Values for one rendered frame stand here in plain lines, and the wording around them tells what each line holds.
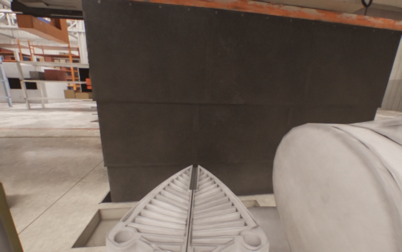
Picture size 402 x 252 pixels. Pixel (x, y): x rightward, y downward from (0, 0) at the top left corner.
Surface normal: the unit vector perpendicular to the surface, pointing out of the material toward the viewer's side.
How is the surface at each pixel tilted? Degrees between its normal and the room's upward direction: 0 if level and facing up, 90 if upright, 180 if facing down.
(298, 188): 90
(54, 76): 90
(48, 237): 0
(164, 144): 90
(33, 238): 0
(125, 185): 90
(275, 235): 70
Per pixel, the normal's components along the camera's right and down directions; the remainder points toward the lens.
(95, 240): 0.03, -0.97
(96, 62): 0.12, 0.22
